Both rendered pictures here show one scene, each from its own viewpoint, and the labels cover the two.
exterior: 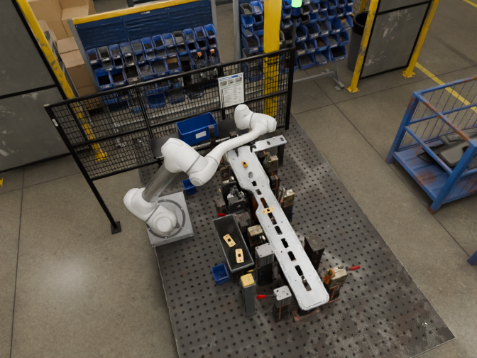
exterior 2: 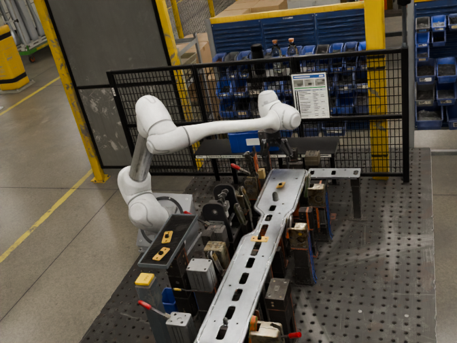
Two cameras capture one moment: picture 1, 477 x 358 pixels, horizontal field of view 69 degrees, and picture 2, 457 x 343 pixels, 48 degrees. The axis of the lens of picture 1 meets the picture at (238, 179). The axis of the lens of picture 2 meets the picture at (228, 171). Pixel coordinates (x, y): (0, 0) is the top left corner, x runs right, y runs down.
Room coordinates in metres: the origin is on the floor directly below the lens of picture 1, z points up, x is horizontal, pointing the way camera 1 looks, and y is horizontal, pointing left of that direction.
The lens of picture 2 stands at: (-0.16, -1.40, 2.46)
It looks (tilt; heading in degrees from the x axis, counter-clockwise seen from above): 28 degrees down; 40
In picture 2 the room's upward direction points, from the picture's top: 12 degrees counter-clockwise
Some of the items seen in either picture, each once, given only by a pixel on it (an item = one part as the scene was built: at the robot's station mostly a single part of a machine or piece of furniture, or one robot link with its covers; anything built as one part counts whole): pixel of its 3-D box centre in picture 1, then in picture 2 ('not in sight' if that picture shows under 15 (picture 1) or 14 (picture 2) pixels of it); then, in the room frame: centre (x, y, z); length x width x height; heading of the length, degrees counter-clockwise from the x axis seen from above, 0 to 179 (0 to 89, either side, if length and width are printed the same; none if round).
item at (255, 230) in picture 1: (255, 245); (222, 277); (1.20, -0.09, 0.89); 0.13 x 0.11 x 0.38; 107
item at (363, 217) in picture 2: (280, 153); (356, 196); (2.10, -0.38, 0.84); 0.11 x 0.06 x 0.29; 107
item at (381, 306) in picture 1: (255, 216); (273, 264); (1.58, -0.11, 0.68); 2.56 x 1.61 x 0.04; 17
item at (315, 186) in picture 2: (271, 173); (319, 213); (1.85, -0.27, 0.87); 0.12 x 0.09 x 0.35; 107
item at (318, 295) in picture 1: (270, 212); (260, 242); (1.38, -0.20, 1.00); 1.38 x 0.22 x 0.02; 17
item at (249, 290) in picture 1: (248, 296); (158, 320); (0.84, -0.01, 0.92); 0.08 x 0.08 x 0.44; 17
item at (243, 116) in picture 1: (243, 116); (270, 106); (1.84, -0.07, 1.48); 0.13 x 0.11 x 0.16; 63
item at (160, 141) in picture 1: (204, 135); (264, 148); (2.20, 0.26, 1.02); 0.90 x 0.22 x 0.03; 107
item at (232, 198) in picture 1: (236, 212); (227, 233); (1.44, 0.03, 0.94); 0.18 x 0.13 x 0.49; 17
